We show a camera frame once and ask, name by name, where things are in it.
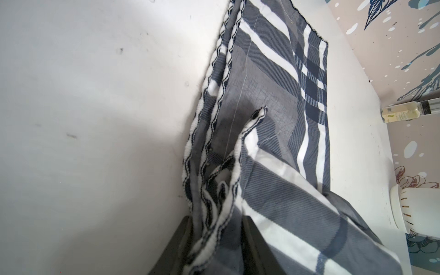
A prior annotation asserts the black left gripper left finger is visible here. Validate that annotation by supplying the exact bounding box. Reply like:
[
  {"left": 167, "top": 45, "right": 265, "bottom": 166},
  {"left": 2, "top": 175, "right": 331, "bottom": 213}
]
[{"left": 148, "top": 215, "right": 193, "bottom": 275}]

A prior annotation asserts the small glass spice bottle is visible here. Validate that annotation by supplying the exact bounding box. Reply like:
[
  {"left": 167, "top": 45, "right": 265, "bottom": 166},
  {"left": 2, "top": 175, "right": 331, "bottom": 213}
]
[{"left": 380, "top": 98, "right": 440, "bottom": 123}]

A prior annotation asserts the white utensil cup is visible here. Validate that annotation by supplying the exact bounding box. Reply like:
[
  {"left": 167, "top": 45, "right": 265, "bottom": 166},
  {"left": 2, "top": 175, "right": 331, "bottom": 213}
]
[{"left": 390, "top": 185, "right": 440, "bottom": 238}]

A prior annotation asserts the grey plaid pillowcase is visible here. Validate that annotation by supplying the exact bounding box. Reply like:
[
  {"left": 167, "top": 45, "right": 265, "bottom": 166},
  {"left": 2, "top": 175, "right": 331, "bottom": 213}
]
[{"left": 182, "top": 1, "right": 402, "bottom": 275}]

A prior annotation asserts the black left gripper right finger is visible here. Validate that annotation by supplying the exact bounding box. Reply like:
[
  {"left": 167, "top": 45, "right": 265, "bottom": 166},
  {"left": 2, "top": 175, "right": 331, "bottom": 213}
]
[{"left": 241, "top": 216, "right": 285, "bottom": 275}]

